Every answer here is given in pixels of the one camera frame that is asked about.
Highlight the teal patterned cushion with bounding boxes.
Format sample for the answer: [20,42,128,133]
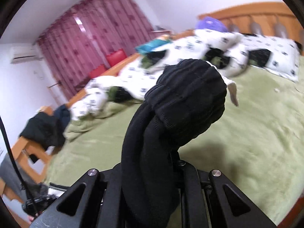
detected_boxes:
[135,37,171,54]

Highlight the purple plush toy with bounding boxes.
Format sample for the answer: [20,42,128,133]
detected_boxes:
[195,16,228,32]

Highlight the black cable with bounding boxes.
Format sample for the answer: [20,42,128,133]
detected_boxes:
[0,116,40,219]

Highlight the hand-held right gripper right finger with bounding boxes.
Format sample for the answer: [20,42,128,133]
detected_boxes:
[166,151,277,228]

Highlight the black pants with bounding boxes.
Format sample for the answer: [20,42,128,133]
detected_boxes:
[121,59,239,228]

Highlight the white floral pillow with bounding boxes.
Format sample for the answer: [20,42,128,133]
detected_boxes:
[240,34,300,82]

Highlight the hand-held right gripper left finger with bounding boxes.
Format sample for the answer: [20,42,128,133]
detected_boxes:
[30,163,133,228]

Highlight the white floral duvet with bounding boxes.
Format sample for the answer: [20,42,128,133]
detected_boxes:
[70,28,250,121]

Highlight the green fleece blanket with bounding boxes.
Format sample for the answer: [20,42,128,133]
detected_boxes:
[64,100,143,143]

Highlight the black jacket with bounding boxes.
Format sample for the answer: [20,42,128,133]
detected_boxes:
[19,112,66,148]

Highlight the wooden bed frame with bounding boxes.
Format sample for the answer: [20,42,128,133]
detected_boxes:
[0,2,304,228]

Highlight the maroon patterned curtain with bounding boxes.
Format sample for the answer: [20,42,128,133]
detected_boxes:
[37,0,155,100]

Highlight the navy garment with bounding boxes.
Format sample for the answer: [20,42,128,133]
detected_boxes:
[55,104,72,126]

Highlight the red chair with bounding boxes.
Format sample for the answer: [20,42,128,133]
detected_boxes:
[106,49,126,68]
[89,64,107,79]

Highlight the white air conditioner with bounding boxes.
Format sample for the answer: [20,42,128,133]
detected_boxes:
[9,46,40,64]

